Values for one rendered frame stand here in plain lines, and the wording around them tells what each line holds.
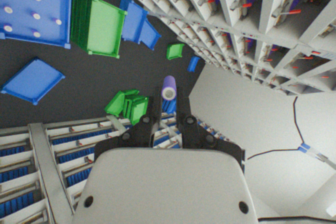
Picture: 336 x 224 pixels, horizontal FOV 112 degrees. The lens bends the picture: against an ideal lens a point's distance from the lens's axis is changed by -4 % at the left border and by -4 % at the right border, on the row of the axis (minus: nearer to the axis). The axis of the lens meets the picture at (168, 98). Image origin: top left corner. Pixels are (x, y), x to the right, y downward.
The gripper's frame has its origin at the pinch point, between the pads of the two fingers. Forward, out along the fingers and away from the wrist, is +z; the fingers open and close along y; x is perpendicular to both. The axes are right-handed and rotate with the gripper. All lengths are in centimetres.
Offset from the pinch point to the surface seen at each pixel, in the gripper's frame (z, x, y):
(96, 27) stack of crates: 72, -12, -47
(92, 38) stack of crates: 69, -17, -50
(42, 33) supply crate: 42, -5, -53
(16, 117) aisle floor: 39, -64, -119
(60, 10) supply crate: 49, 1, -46
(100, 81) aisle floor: 90, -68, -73
